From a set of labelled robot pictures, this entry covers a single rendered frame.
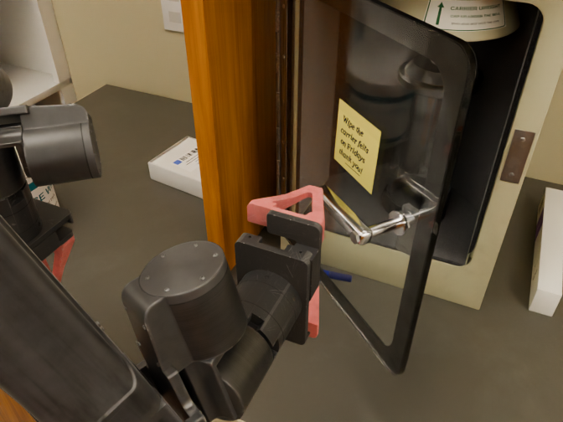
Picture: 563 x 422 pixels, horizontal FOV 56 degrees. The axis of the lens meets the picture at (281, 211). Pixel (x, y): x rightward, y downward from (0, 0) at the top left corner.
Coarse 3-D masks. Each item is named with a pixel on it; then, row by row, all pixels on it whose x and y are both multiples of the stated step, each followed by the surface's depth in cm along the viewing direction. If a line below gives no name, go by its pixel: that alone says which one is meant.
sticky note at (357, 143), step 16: (352, 112) 54; (352, 128) 55; (368, 128) 52; (336, 144) 59; (352, 144) 56; (368, 144) 53; (336, 160) 60; (352, 160) 57; (368, 160) 54; (368, 176) 55
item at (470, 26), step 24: (384, 0) 64; (408, 0) 60; (432, 0) 58; (456, 0) 58; (480, 0) 58; (504, 0) 59; (432, 24) 59; (456, 24) 58; (480, 24) 58; (504, 24) 60
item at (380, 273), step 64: (320, 0) 54; (320, 64) 57; (384, 64) 47; (448, 64) 40; (320, 128) 61; (384, 128) 50; (448, 128) 42; (384, 192) 53; (384, 256) 56; (384, 320) 60
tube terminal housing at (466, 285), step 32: (512, 0) 53; (544, 0) 52; (544, 32) 53; (544, 64) 55; (544, 96) 57; (512, 128) 60; (512, 192) 64; (480, 256) 72; (448, 288) 77; (480, 288) 75
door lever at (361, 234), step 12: (324, 192) 55; (324, 204) 54; (336, 204) 53; (336, 216) 53; (348, 216) 51; (396, 216) 51; (348, 228) 51; (360, 228) 50; (372, 228) 50; (384, 228) 51; (396, 228) 51; (360, 240) 50
